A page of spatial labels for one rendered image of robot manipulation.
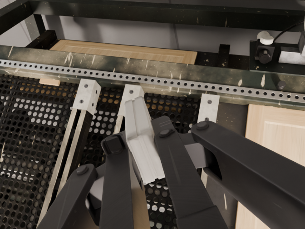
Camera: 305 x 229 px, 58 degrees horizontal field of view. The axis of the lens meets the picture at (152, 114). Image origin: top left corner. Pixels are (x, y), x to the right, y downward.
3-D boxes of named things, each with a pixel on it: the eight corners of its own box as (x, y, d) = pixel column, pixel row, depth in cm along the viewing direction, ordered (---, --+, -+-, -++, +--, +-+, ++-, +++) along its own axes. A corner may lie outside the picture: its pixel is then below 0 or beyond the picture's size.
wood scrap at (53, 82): (60, 81, 118) (59, 80, 117) (59, 86, 117) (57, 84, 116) (41, 79, 120) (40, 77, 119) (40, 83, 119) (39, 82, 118)
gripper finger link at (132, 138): (157, 181, 15) (144, 185, 15) (145, 132, 22) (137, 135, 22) (138, 134, 14) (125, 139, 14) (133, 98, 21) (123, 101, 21)
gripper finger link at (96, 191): (143, 193, 13) (86, 213, 13) (137, 147, 18) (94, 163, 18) (132, 167, 13) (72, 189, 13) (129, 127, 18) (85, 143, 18)
